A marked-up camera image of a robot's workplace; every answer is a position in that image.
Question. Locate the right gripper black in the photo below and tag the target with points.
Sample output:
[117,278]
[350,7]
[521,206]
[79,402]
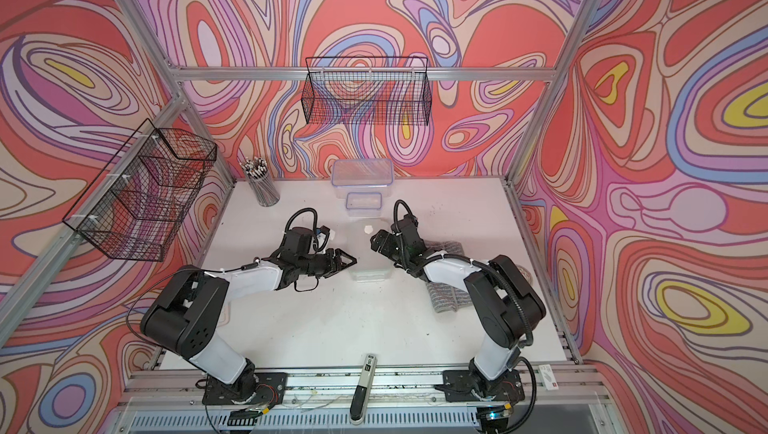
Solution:
[379,237]

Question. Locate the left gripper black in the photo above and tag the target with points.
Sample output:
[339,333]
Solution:
[329,255]

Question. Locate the grey striped cloth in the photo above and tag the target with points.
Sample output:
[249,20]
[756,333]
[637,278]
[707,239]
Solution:
[444,297]

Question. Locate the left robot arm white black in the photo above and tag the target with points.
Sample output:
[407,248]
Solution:
[183,318]

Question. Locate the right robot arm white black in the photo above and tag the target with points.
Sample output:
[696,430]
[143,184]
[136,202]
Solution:
[506,304]

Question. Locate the small clear box blue lid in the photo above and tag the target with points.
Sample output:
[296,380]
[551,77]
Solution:
[364,201]

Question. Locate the large clear box blue lid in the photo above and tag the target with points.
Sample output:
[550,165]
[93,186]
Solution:
[362,175]

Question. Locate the mesh pen cup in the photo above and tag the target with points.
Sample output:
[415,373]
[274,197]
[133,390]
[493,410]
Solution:
[258,175]

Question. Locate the tape roll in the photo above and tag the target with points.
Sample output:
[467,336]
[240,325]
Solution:
[526,273]

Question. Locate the white calculator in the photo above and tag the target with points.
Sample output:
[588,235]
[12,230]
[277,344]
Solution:
[225,315]

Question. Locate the black white marker pen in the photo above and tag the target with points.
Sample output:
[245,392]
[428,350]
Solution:
[361,394]

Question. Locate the white red label tag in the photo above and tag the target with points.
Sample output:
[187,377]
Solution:
[547,377]

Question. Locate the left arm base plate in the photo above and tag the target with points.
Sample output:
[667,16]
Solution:
[259,388]

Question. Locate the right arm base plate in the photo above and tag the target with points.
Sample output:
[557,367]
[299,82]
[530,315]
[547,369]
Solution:
[470,386]

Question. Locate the black wire basket back wall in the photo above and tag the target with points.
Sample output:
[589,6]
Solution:
[367,90]

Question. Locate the black wire basket wall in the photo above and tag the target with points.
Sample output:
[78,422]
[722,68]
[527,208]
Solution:
[147,200]
[367,90]

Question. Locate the black wire basket left wall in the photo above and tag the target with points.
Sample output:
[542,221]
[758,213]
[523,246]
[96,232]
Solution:
[147,200]

